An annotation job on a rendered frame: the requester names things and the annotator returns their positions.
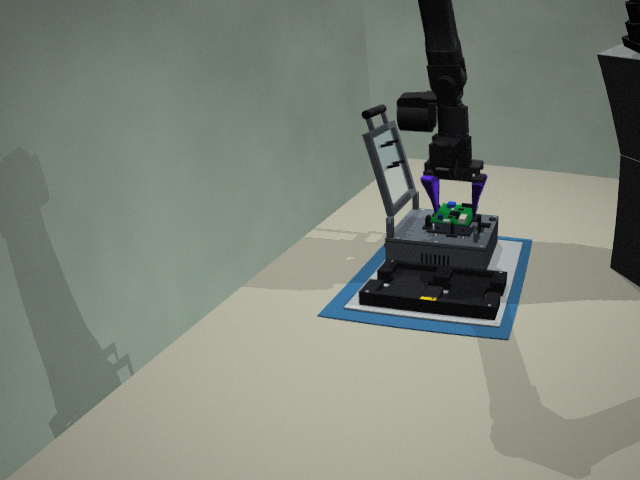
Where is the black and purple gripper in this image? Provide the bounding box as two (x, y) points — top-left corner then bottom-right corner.
(421, 131), (487, 218)

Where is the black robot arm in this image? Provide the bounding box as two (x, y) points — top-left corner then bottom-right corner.
(397, 0), (640, 180)

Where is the green circuit board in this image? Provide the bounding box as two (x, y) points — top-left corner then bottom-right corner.
(430, 201), (473, 226)

